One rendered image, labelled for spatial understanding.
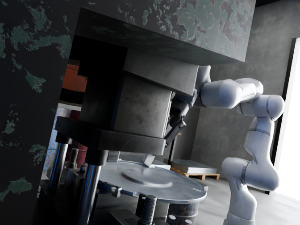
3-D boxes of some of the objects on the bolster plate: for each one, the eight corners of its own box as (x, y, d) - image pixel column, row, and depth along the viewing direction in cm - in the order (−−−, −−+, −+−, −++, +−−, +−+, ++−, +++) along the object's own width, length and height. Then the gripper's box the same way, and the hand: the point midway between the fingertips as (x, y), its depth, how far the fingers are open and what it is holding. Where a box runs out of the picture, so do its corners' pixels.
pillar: (85, 221, 35) (103, 138, 35) (90, 227, 33) (110, 140, 34) (72, 222, 33) (91, 136, 34) (77, 230, 32) (97, 139, 32)
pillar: (56, 185, 47) (70, 124, 48) (59, 189, 46) (73, 126, 46) (46, 185, 46) (60, 123, 47) (48, 189, 44) (64, 124, 45)
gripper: (199, 111, 70) (166, 176, 62) (171, 108, 79) (139, 164, 72) (189, 97, 65) (152, 165, 58) (160, 95, 75) (125, 153, 67)
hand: (150, 154), depth 66 cm, fingers closed
